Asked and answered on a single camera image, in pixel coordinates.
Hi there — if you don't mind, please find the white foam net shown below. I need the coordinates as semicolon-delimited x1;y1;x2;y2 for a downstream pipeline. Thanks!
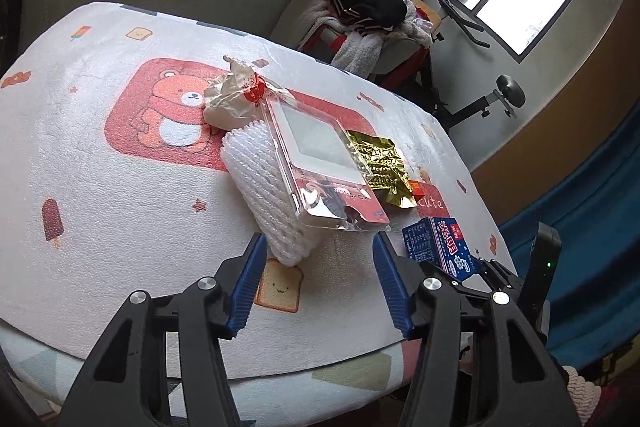
221;119;322;267

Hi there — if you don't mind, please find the person's right forearm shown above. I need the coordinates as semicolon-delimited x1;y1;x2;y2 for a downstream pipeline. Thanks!
561;363;612;427

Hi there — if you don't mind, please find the beige chair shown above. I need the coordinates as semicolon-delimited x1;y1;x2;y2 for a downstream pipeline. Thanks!
270;0;444;82

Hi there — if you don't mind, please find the white red wrapper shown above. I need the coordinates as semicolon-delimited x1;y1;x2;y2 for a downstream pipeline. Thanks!
202;55;293;130

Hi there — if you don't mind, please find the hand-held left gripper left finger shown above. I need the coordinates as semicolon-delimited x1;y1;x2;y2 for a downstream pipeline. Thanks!
59;232;268;427

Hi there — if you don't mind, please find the clear plastic package red card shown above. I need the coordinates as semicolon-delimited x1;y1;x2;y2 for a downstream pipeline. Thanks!
262;94;392;233

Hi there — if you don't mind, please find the black exercise bike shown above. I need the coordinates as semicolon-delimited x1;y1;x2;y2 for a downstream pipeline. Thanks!
417;0;527;134

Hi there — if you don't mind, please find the white pink garment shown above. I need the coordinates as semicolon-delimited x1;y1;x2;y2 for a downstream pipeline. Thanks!
395;0;437;46

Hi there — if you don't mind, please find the blue cloth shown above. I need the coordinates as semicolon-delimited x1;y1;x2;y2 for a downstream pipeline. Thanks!
492;107;640;358

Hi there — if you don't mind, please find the blue carton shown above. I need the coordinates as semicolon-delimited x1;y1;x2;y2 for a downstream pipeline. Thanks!
402;217;484;281

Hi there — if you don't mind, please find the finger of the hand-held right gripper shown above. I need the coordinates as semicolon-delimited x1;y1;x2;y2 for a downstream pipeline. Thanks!
475;257;524;297

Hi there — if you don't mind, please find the gold foil wrapper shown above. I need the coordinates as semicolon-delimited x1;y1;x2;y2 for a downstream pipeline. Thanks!
347;130;419;210

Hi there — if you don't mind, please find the white fleece garment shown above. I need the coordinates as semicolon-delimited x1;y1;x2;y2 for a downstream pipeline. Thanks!
300;0;388;72

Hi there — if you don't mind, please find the bear printed blanket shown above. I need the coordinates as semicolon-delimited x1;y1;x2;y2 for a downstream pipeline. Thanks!
0;2;516;360

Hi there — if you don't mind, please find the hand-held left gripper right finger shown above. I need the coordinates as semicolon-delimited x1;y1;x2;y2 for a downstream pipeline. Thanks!
372;231;583;427

